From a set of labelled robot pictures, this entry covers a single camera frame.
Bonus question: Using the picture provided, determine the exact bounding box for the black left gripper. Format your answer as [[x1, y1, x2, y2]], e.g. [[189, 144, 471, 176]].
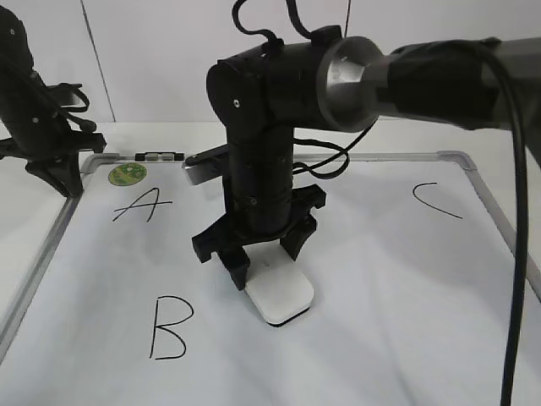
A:
[[1, 80, 106, 197]]

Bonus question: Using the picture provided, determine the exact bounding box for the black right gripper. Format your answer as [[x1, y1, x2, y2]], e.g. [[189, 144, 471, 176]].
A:
[[192, 184, 326, 291]]

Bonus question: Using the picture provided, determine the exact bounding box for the white rectangular whiteboard eraser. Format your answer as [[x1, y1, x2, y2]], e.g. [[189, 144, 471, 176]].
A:
[[244, 243, 314, 326]]

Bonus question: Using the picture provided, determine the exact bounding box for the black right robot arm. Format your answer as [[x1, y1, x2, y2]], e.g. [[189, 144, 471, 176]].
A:
[[191, 26, 540, 289]]

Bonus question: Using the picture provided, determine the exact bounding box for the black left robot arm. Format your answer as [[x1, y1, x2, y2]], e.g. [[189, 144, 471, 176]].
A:
[[1, 7, 107, 198]]

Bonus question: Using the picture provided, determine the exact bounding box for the round green magnet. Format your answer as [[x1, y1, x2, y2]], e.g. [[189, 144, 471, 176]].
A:
[[108, 162, 147, 187]]

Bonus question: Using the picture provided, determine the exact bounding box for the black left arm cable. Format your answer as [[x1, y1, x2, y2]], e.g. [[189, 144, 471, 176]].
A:
[[46, 83, 97, 130]]

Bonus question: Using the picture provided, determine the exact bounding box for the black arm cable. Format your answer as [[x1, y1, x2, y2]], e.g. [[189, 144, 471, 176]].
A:
[[46, 83, 97, 130], [232, 0, 530, 406]]

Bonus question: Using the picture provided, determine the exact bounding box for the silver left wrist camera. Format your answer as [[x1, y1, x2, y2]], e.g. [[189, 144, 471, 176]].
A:
[[51, 85, 81, 107]]

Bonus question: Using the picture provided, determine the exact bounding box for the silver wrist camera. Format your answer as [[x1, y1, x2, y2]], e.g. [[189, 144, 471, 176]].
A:
[[51, 85, 81, 107], [183, 145, 230, 185]]

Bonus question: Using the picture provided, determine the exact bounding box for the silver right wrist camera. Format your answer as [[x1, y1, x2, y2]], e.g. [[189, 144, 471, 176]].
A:
[[183, 145, 230, 185]]

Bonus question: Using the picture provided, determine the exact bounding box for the whiteboard with aluminium frame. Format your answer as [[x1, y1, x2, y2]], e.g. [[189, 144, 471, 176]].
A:
[[1, 151, 514, 405]]

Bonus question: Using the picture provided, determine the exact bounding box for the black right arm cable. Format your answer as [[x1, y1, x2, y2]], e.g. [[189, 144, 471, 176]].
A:
[[232, 0, 530, 406]]

